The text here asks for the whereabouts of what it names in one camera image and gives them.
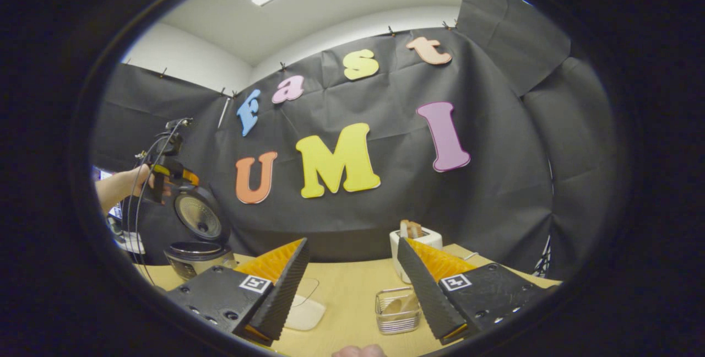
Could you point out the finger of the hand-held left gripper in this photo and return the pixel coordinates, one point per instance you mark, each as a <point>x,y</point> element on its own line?
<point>184,178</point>

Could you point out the white toaster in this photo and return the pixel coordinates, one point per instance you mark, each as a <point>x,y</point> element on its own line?
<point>405,260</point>

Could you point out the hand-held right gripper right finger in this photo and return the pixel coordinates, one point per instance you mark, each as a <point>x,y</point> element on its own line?
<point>427,296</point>

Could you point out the white side table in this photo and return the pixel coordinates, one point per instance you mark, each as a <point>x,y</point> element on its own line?
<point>132,242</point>

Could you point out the black and silver rice cooker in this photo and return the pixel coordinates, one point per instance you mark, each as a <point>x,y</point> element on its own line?
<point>198,216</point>

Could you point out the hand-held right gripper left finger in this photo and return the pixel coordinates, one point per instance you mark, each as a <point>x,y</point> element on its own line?
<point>283,296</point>

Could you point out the bread slice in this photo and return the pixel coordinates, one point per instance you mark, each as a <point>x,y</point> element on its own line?
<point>406,229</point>
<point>417,230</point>

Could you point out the computer monitor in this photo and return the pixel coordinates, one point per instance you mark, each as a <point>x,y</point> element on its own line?
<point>113,211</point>

